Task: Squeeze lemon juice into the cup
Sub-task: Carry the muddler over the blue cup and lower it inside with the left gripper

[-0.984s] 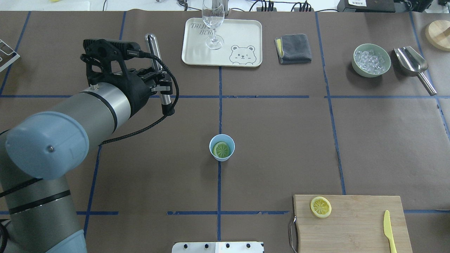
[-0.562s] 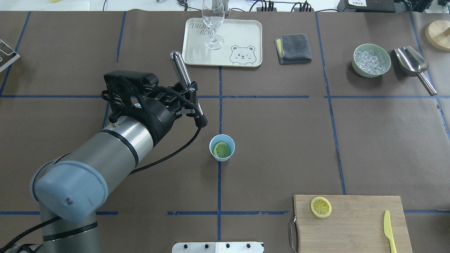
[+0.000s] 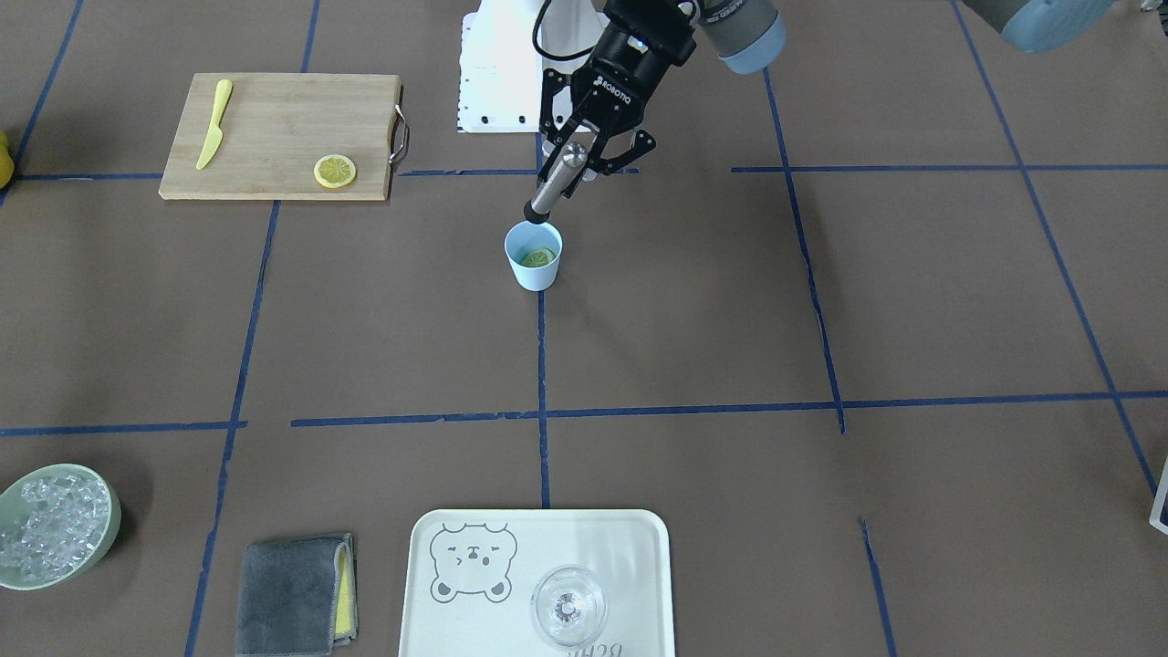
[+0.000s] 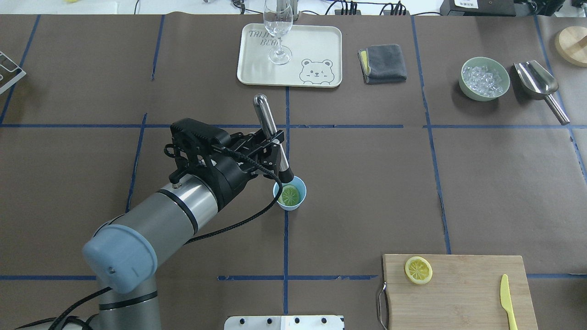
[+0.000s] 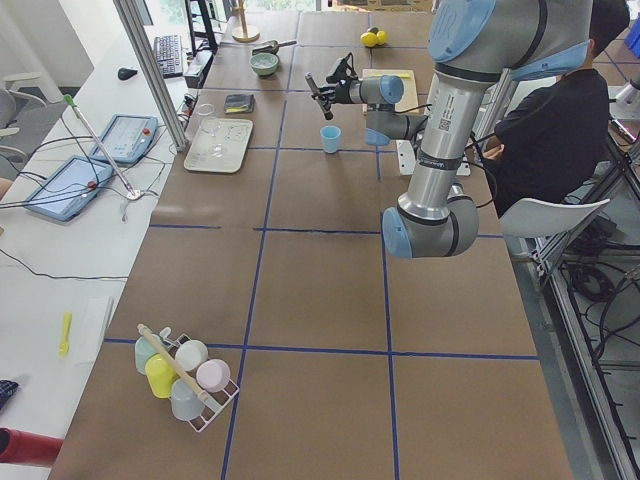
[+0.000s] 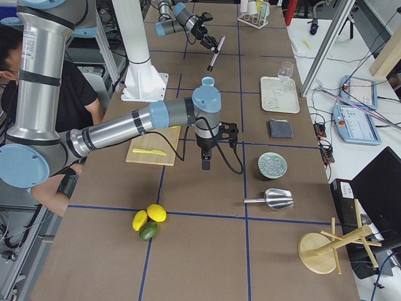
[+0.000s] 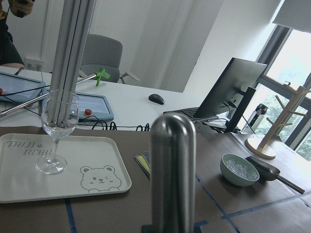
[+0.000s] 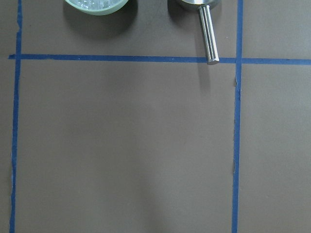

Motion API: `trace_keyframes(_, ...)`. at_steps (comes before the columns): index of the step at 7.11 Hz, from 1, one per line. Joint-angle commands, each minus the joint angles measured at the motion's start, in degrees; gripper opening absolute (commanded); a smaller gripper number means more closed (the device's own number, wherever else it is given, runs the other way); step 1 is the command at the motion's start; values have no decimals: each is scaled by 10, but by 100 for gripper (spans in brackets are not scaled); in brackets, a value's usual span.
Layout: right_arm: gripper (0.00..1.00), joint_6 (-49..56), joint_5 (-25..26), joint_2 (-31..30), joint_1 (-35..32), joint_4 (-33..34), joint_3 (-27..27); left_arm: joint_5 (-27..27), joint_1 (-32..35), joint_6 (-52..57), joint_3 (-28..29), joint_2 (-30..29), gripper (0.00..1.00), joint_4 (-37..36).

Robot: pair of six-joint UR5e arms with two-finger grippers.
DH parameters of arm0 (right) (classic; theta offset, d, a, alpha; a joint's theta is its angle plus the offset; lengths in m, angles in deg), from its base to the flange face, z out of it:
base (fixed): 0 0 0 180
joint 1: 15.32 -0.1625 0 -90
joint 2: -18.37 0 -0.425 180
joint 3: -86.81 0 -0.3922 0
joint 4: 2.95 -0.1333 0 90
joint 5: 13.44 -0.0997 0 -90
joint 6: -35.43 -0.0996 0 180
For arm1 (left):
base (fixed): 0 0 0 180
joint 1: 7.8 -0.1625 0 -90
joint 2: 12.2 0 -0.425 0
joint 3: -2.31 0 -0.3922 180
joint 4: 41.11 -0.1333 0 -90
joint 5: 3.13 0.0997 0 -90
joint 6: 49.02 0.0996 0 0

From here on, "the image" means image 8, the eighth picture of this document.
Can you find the metal ice scoop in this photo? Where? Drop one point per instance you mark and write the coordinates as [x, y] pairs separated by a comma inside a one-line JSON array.
[[203, 8]]

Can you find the green bowl of ice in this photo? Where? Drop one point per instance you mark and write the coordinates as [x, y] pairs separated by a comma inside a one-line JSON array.
[[97, 7]]

